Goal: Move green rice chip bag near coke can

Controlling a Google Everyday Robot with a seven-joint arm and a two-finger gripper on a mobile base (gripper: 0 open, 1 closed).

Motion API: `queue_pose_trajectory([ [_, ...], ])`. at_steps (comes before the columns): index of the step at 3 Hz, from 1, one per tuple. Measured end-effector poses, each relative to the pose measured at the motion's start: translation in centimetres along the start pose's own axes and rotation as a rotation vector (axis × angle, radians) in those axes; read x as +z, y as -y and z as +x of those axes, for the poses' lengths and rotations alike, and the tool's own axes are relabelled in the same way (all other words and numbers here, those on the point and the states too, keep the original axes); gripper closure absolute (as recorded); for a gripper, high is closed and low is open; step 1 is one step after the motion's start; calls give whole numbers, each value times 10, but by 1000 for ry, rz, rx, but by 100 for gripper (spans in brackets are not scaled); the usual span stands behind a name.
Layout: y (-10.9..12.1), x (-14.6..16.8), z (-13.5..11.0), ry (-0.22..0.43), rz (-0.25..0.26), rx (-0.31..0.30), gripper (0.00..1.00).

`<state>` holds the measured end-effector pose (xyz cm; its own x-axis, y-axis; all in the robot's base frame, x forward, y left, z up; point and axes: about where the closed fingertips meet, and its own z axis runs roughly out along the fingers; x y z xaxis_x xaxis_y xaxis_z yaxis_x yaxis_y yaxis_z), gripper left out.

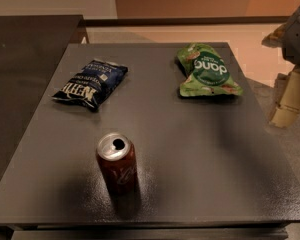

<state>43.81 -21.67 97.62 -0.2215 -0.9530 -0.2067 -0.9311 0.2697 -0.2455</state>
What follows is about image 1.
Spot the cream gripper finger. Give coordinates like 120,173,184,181
261,24,286,48
269,65,300,128

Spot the green rice chip bag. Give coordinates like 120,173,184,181
177,43,243,97

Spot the blue kettle chip bag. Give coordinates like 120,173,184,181
52,59,128,111

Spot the red coke can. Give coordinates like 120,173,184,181
96,132,137,195

